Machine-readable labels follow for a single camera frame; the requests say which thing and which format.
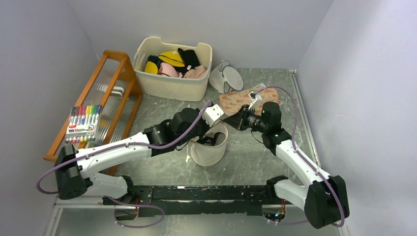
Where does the black garment in basket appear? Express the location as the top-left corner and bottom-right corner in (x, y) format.
(178, 48), (201, 71)

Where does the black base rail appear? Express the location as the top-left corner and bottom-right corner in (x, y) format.
(102, 185), (282, 217)

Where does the cream plastic laundry basket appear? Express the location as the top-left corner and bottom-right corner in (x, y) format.
(133, 36), (212, 101)

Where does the yellow garment in basket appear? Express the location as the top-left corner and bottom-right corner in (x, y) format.
(144, 50), (184, 75)

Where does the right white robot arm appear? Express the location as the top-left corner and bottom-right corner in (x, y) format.
(223, 102), (350, 229)

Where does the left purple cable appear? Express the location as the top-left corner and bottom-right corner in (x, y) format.
(35, 100), (212, 195)

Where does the white blue-trimmed mesh bag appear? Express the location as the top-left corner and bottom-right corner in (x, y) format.
(208, 60), (244, 94)

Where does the wooden rack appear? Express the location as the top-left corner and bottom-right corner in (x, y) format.
(43, 50), (143, 162)

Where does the pink floral laundry bag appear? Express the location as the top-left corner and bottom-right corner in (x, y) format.
(219, 86), (281, 116)

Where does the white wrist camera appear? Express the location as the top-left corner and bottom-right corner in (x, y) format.
(248, 91), (262, 113)
(202, 104), (224, 127)

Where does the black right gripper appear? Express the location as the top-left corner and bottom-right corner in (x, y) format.
(224, 104), (268, 133)

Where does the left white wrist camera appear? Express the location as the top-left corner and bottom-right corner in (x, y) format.
(202, 104), (224, 127)

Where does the black bra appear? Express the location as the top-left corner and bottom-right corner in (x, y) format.
(191, 132), (226, 147)

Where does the pink garment in basket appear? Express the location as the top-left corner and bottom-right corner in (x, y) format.
(157, 62), (206, 79)

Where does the white mesh laundry bag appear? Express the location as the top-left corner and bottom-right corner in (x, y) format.
(187, 122), (229, 167)

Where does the coloured marker pen pack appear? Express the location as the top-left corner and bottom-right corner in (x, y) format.
(64, 105), (102, 144)

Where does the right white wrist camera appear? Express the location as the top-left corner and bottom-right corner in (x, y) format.
(248, 91), (262, 113)

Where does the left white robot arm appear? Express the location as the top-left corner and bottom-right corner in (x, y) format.
(55, 105), (224, 205)

